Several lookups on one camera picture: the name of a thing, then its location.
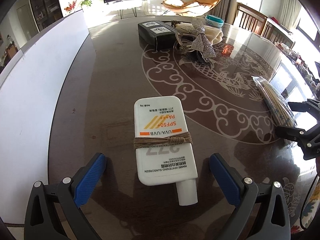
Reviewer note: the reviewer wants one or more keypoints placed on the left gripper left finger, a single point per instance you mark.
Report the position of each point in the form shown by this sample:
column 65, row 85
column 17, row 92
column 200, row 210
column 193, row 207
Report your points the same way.
column 42, row 220

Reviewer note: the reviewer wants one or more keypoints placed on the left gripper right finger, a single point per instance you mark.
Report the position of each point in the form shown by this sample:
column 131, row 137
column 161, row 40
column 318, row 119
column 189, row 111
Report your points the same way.
column 272, row 220

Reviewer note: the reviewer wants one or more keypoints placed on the bag of cotton swabs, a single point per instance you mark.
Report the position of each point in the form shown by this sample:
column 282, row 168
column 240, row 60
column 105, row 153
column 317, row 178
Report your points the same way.
column 277, row 105

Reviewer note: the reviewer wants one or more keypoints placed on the white sunscreen tube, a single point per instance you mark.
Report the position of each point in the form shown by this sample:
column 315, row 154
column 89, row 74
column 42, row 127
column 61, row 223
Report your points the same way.
column 163, row 146

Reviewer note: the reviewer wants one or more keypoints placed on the cream knitted cloth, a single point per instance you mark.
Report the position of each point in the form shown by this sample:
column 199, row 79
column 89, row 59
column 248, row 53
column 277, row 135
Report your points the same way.
column 214, row 35

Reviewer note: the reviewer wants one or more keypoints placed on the rhinestone bow hair claw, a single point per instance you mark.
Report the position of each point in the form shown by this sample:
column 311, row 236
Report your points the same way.
column 195, row 40

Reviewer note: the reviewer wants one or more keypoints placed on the black soap bar box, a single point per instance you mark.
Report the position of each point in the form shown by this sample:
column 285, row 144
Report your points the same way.
column 158, row 34

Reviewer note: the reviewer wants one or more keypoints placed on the wooden dining chair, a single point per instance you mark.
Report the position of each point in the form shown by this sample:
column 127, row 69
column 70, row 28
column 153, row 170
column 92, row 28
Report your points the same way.
column 249, row 19

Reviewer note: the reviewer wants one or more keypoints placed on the white cardboard box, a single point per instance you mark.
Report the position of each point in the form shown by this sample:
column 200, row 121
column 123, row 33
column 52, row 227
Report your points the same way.
column 44, row 91

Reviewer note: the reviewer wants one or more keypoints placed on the teal white round container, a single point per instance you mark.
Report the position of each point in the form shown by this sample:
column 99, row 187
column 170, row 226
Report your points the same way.
column 214, row 21

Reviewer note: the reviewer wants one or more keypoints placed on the orange lounge chair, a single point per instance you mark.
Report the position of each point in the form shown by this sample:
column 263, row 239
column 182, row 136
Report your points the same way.
column 192, row 8

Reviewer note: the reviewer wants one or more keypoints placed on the red flower plant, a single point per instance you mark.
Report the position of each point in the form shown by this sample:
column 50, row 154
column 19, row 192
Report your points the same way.
column 70, row 7

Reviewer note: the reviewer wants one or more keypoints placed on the white tv console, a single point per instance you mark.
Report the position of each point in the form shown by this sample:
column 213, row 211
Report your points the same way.
column 135, row 8

